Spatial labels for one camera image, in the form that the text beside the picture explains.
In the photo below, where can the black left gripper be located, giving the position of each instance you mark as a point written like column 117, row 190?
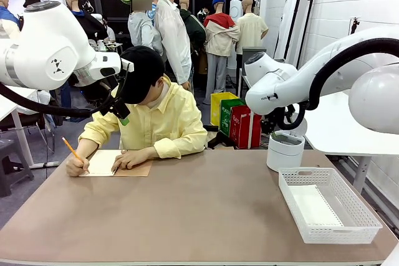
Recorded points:
column 118, row 107

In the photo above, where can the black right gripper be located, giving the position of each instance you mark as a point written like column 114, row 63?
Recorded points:
column 271, row 122

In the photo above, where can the brown spiral notebook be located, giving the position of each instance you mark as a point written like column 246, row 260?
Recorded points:
column 103, row 163

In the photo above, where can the yellow pencil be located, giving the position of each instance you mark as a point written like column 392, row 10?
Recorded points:
column 70, row 147

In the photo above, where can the white paper sheet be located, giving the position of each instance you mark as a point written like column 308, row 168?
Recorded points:
column 315, row 207

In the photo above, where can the person's right forearm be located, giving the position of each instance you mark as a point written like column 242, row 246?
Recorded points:
column 93, row 136

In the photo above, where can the person's left forearm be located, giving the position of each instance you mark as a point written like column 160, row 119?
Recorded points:
column 174, row 149

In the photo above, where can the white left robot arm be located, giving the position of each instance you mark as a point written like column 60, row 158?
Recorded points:
column 46, row 45

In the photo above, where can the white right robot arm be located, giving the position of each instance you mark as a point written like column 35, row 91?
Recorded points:
column 280, row 91

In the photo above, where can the person's left hand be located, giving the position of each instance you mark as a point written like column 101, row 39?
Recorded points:
column 131, row 160

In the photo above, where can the person's right hand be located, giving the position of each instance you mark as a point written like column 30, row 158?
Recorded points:
column 76, row 166

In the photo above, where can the white round trash bin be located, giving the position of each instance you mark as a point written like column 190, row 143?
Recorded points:
column 283, row 154

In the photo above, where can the red recycling bin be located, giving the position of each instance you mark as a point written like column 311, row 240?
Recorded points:
column 243, row 132

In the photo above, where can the person in yellow shirt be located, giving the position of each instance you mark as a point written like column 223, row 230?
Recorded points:
column 162, row 119

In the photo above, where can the black cap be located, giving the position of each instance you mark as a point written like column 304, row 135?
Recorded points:
column 140, row 73

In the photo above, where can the green recycling bin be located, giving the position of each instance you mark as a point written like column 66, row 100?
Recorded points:
column 226, row 116

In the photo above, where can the black floor stand base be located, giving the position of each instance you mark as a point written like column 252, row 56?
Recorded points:
column 218, row 141

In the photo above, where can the yellow recycling bin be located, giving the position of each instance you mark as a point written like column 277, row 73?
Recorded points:
column 218, row 107

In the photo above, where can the large white desk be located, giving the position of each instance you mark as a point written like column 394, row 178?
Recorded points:
column 336, row 135

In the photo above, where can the white plastic bag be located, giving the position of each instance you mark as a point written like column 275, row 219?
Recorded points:
column 43, row 97

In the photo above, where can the grey bin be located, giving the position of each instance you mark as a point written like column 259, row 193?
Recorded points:
column 249, row 51

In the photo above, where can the tall mannequin in white shirt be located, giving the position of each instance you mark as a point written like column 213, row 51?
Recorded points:
column 174, row 38

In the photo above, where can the figure in green bucket hat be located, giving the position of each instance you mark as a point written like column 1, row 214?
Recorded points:
column 140, row 26

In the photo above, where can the white desk with metal legs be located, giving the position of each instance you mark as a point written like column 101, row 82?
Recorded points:
column 18, row 129

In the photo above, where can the mannequin in cream shirt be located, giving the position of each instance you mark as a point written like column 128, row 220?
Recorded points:
column 251, row 29

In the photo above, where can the mannequin in red beige jacket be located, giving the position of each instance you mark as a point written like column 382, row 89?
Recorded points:
column 219, row 38

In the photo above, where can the mannequin in dark green jacket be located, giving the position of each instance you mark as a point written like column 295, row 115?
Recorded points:
column 194, row 29

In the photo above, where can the black pole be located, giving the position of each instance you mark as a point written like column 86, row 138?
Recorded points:
column 308, row 20
column 296, row 10

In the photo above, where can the white perforated plastic basket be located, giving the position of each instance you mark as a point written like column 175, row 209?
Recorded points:
column 343, row 235

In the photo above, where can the black tripod stand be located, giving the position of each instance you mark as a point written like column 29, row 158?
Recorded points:
column 354, row 24

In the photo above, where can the mannequin in blue white top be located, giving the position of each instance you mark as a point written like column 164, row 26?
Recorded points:
column 6, row 17

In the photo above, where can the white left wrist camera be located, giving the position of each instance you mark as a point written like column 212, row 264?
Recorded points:
column 127, row 65

